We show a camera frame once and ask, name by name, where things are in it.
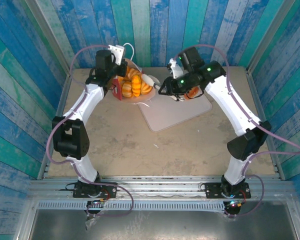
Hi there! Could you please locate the dark brown fake bread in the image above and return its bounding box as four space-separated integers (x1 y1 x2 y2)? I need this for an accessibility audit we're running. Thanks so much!
184 86 200 100

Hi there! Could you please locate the shell shaped fake bread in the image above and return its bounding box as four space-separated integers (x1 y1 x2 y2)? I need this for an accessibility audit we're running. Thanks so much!
121 81 133 99

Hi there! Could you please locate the small circuit board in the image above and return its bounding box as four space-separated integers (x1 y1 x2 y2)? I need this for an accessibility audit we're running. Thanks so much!
86 198 108 209
224 199 244 209

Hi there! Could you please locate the slotted grey cable duct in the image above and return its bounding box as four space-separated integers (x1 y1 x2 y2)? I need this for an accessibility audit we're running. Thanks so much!
37 201 227 211

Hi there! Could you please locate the aluminium corner post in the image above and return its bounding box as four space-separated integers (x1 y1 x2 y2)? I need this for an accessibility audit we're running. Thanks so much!
245 0 298 74
24 0 73 76

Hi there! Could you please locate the white plastic tray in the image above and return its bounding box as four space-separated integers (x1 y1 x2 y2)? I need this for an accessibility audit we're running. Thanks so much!
137 74 213 133

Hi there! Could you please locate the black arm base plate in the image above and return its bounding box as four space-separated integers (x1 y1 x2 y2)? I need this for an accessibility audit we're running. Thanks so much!
204 182 252 200
72 183 118 199

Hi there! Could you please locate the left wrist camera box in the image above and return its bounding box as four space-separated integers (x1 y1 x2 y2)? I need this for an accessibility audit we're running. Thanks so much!
107 44 126 66

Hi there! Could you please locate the aluminium frame rail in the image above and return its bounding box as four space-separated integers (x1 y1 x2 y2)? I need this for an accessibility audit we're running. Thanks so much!
28 175 295 201

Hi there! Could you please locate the red white printed paper bag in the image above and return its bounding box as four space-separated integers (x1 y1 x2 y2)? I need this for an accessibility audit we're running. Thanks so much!
111 42 157 108

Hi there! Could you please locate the aluminium side rail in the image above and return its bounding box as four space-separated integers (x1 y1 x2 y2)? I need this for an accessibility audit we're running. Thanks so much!
36 73 73 180
245 69 286 181

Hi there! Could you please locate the metal sheet shelf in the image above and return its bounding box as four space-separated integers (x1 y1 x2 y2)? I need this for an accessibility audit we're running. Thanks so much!
29 208 300 240

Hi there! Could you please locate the ridged orange fake bread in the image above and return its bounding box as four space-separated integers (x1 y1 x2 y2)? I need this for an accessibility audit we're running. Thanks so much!
126 67 141 81
140 81 153 96

